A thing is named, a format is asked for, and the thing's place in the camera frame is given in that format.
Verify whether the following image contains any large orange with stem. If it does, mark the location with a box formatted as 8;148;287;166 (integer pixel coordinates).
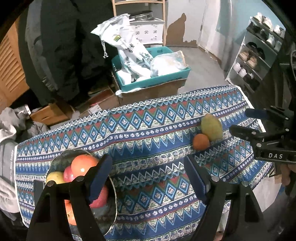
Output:
65;200;77;226

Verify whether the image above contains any yellow apple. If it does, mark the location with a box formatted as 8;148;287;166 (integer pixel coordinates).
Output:
46;171;65;184

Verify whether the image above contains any green yellow mango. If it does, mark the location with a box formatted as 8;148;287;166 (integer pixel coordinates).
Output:
201;114;223;142

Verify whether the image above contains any dark red apple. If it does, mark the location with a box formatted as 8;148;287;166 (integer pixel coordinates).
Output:
90;185;108;208

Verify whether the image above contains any small orange tangerine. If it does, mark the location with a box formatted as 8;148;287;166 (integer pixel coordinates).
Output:
193;133;210;151

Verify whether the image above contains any round orange fruit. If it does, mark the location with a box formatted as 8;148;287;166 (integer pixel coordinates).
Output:
71;154;99;177

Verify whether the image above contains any person's right hand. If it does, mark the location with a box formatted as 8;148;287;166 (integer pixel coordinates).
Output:
275;163;296;186

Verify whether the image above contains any dark glass bowl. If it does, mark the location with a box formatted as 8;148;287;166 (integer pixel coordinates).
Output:
47;150;117;235

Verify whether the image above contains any grey shoe rack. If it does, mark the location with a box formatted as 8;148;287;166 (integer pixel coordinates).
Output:
226;12;285;95

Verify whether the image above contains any blue patterned tablecloth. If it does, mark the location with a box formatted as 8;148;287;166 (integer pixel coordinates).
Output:
15;85;271;240

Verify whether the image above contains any grey white clothes pile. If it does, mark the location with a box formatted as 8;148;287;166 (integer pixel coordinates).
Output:
1;108;48;213

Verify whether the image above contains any wooden drawer box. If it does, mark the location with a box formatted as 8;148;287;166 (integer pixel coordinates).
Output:
30;102;73;126

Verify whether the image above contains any clear plastic bag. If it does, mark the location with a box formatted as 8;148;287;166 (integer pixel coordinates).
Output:
150;51;188;77

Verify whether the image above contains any open flat cardboard box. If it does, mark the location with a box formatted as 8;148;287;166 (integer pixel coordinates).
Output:
77;87;119;118

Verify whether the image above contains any brown cardboard box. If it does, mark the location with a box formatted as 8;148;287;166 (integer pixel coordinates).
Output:
111;72;187;105

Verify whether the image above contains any white printed plastic bag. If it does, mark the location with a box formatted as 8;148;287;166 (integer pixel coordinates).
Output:
91;14;153;84

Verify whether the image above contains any teal plastic bin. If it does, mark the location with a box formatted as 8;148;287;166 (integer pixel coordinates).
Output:
112;46;191;92

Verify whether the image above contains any wooden louvered cabinet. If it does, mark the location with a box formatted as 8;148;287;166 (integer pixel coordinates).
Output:
0;19;29;110

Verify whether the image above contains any white patterned box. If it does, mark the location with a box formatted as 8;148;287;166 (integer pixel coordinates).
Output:
130;18;165;45

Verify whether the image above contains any metal pot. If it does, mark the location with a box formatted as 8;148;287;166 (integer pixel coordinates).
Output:
129;10;154;21

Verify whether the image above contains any black hanging coat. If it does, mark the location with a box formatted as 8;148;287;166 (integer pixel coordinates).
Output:
18;1;117;107

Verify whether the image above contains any wooden shelf rack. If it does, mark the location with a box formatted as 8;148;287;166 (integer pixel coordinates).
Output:
111;0;167;46

